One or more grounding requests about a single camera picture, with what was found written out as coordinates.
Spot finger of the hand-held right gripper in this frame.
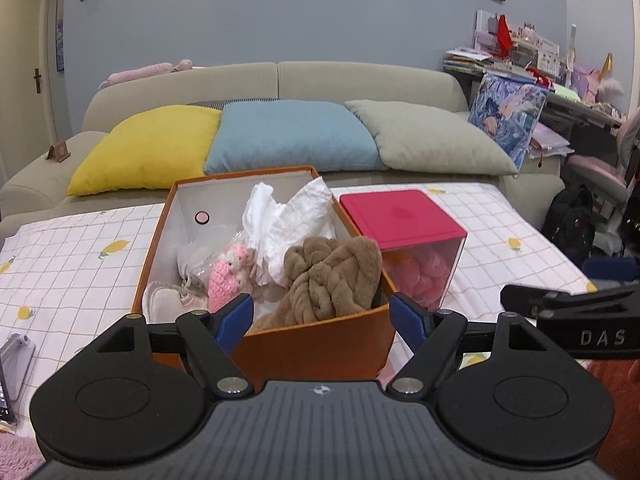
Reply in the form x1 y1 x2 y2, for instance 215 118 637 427
581 257 640 284
500 284 640 321

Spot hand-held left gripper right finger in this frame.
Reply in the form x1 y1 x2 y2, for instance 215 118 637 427
387 292 548 396

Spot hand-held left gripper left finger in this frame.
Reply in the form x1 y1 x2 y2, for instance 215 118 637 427
92 292 256 398

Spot pink white crochet doll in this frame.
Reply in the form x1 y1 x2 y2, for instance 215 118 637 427
207 245 261 313

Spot clear plastic packet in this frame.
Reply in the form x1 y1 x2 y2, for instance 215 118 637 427
176 230 251 291

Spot cream round fabric pad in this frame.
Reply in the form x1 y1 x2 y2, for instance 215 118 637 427
141 280 211 323

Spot orange cardboard box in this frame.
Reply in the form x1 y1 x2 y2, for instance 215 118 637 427
131 165 398 383

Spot brown plush scarf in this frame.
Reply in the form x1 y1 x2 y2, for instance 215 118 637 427
247 236 383 333

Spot white plastic bag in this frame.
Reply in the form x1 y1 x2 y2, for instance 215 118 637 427
242 182 281 251

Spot white paper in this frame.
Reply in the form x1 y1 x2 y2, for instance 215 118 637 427
265 179 337 281

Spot black backpack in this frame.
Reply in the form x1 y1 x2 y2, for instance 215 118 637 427
541 182 596 268

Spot pink grey desk chair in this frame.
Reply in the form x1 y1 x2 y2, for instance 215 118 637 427
567 110 640 206

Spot red lidded clear box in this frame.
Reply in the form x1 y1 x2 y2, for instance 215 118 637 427
339 189 468 311

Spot pink folders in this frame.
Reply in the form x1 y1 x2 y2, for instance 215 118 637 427
530 125 576 158

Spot grey desk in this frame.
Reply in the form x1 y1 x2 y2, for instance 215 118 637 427
540 92 626 136

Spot grey beige pillow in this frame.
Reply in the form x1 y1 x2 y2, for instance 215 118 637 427
344 99 518 176

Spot yellow pillow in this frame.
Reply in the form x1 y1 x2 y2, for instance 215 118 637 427
66 105 222 197

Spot blue printed pillow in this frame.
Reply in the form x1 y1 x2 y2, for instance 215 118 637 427
467 72 548 171

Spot purple plush unicorn bag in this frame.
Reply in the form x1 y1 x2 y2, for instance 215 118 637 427
572 52 626 101

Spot white desk organizer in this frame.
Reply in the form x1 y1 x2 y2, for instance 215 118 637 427
475 10 561 68

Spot stack of books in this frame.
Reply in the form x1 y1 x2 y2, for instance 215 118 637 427
442 47 536 83

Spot beige sofa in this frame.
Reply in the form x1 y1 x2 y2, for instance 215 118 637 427
0 61 566 231

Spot pink fluffy rug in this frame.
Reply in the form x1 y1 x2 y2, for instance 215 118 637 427
0 430 46 480

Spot red hanging ornament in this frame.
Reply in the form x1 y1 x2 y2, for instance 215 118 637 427
495 15 513 53

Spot pink plush bolster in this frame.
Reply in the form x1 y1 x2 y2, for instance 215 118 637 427
107 59 193 86

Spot cream door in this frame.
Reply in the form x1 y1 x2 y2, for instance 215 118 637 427
0 0 51 181

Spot narrow wall poster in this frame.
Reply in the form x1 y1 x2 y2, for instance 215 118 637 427
55 0 69 72

